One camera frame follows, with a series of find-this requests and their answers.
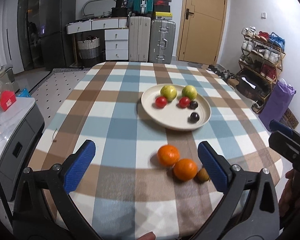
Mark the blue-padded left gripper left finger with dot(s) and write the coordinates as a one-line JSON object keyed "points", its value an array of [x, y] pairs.
{"points": [[43, 207]]}

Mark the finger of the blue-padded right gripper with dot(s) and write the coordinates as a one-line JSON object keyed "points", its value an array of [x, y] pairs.
{"points": [[276, 126]]}

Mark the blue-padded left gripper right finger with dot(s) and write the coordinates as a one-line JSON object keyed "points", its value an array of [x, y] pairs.
{"points": [[248, 208]]}

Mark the brown longan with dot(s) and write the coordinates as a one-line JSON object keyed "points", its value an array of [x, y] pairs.
{"points": [[203, 176]]}

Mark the orange mandarin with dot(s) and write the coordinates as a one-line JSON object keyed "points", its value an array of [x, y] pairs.
{"points": [[168, 155], [185, 169]]}

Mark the small red tomato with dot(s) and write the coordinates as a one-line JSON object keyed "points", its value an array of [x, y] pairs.
{"points": [[184, 102]]}

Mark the large red tomato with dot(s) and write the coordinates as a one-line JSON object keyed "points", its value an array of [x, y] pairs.
{"points": [[161, 102]]}

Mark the person's right hand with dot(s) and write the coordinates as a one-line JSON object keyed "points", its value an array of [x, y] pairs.
{"points": [[285, 201]]}

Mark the person's left hand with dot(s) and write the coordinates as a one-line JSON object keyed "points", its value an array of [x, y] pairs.
{"points": [[148, 236]]}

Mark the purple paper bag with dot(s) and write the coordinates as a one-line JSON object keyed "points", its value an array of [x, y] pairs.
{"points": [[277, 104]]}

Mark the shoe rack with shoes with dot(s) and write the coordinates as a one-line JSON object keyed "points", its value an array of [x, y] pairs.
{"points": [[261, 64]]}

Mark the lower dark plum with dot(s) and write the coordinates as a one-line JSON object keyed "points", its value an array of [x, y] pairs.
{"points": [[194, 117]]}

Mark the dark plum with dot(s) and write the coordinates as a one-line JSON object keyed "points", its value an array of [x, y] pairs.
{"points": [[194, 117], [193, 105]]}

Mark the upper dark plum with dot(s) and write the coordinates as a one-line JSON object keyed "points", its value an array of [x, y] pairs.
{"points": [[193, 105]]}

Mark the grey side cabinet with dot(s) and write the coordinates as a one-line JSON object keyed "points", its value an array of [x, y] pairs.
{"points": [[21, 126]]}

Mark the right green guava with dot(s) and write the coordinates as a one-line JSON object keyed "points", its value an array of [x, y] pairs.
{"points": [[190, 92]]}

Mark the green guava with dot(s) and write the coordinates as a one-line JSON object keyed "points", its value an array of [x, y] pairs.
{"points": [[190, 92], [169, 92]]}

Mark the cream round plate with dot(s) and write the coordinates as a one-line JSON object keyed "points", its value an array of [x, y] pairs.
{"points": [[172, 116]]}

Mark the checkered tablecloth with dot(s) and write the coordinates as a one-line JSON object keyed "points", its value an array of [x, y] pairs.
{"points": [[125, 193]]}

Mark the left green guava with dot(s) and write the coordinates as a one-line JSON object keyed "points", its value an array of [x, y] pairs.
{"points": [[169, 92]]}

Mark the red tissue box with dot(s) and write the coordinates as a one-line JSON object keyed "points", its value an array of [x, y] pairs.
{"points": [[7, 98]]}

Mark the tan wooden door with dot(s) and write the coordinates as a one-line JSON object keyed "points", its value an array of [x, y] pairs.
{"points": [[201, 30]]}

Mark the silver aluminium suitcase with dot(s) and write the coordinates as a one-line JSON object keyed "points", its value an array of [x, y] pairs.
{"points": [[161, 41]]}

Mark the stacked shoe boxes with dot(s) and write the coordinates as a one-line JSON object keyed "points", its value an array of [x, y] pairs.
{"points": [[162, 10]]}

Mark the beige hard suitcase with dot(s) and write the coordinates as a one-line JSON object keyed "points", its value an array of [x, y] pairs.
{"points": [[139, 37]]}

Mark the woven laundry basket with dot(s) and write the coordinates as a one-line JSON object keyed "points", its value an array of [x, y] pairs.
{"points": [[89, 48]]}

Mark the white drawer desk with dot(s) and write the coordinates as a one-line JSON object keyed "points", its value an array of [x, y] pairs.
{"points": [[116, 35]]}

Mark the black refrigerator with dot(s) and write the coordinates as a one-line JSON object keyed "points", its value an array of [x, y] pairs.
{"points": [[42, 34]]}

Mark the oval mirror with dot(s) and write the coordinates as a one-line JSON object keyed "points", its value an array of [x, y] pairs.
{"points": [[97, 8]]}

